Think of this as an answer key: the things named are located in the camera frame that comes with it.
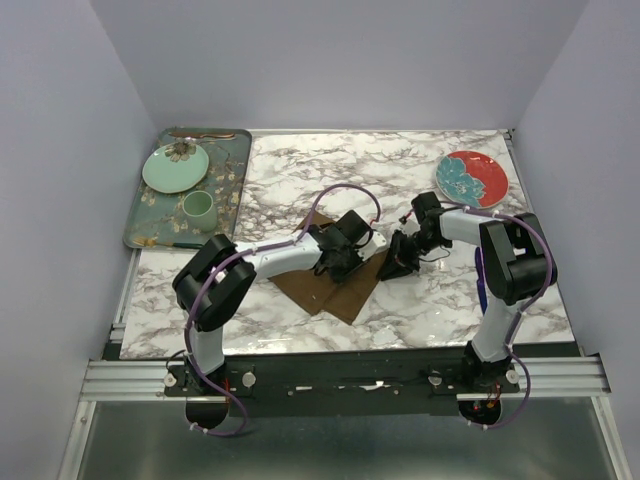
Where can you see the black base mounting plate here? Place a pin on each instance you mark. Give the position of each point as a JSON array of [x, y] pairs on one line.
[[443, 381]]

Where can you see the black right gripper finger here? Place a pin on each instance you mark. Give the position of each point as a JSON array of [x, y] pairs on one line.
[[394, 270], [399, 249]]

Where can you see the mint green floral plate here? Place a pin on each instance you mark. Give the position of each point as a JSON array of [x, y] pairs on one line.
[[176, 167]]

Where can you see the gold fork green handle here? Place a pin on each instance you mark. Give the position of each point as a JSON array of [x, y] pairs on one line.
[[150, 243]]

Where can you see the teal floral serving tray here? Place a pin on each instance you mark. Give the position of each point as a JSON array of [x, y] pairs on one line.
[[160, 216]]

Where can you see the blue handled knife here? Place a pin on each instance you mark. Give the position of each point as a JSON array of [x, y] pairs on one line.
[[480, 281]]

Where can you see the brown fabric napkin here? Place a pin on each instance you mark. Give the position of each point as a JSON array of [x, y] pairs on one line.
[[314, 291]]

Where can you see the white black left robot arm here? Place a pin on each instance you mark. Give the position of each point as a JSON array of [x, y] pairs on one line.
[[214, 283]]

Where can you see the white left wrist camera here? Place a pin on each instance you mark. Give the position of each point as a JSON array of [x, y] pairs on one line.
[[375, 245]]

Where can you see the copper spoon on tray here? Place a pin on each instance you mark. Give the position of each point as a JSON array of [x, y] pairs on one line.
[[202, 136]]

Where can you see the mint green cup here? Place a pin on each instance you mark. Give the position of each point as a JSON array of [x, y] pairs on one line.
[[201, 213]]

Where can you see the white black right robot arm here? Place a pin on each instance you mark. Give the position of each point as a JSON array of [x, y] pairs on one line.
[[515, 269]]

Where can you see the red and teal plate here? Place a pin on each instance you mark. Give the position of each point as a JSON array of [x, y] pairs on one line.
[[472, 178]]

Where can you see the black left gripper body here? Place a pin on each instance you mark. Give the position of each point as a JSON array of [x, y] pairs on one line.
[[348, 263]]

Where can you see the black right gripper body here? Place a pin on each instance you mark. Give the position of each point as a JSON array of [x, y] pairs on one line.
[[418, 245]]

